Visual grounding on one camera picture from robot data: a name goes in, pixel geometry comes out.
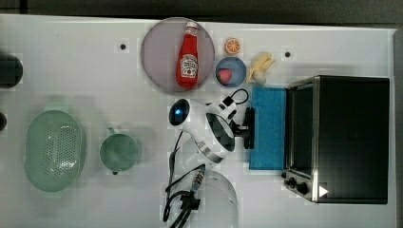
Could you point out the red ketchup bottle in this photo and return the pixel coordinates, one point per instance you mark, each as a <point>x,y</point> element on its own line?
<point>188,61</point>

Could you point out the black oven knob lower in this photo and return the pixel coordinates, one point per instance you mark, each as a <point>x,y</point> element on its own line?
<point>302,188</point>

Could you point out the small black cup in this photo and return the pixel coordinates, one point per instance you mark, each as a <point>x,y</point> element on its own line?
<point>3,121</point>

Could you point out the peeled banana toy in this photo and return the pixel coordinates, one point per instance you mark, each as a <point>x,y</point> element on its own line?
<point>259,67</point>

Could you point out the green colander basket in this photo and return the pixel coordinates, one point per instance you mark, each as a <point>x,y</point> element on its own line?
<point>55,151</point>

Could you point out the orange slice toy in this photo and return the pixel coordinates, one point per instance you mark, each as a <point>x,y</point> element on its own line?
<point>232,46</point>

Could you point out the black oven knob upper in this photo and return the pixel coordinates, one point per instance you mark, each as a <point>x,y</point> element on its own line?
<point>291,182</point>

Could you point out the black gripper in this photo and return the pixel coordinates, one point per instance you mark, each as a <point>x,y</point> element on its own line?
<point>239,130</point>

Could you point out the black toaster oven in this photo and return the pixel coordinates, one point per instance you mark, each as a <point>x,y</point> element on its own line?
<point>337,138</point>

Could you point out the blue oven door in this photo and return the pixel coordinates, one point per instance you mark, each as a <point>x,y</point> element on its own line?
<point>270,107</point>

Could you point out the large black cup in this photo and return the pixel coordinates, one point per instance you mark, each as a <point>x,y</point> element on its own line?
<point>11,71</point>

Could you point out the pink strawberry toy in bowl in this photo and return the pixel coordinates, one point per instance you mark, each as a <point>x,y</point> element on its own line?
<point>224,75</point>

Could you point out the grey round plate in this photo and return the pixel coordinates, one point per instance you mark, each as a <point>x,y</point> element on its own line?
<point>160,52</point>

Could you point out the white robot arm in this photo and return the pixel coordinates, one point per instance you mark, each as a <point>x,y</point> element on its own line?
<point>197,195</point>

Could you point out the black oven knob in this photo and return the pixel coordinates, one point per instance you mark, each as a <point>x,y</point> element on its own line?
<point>291,182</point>
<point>302,188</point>

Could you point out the green mug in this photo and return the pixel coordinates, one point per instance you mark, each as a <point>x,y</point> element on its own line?
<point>119,152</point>

